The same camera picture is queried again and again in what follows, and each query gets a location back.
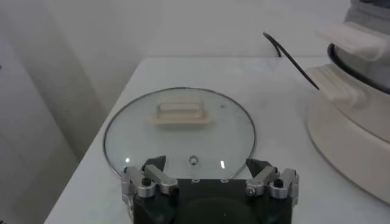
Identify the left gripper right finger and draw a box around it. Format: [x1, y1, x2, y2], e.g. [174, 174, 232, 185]
[245, 158, 300, 200]

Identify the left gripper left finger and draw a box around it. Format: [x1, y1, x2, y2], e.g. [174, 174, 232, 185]
[121, 155, 180, 199]

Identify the round glass pot lid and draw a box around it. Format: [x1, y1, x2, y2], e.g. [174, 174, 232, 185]
[102, 86, 257, 181]

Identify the cream electric pot base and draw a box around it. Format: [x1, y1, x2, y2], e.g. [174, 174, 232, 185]
[305, 63, 390, 205]

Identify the black pot power cable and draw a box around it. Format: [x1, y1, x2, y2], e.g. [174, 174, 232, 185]
[263, 31, 321, 91]

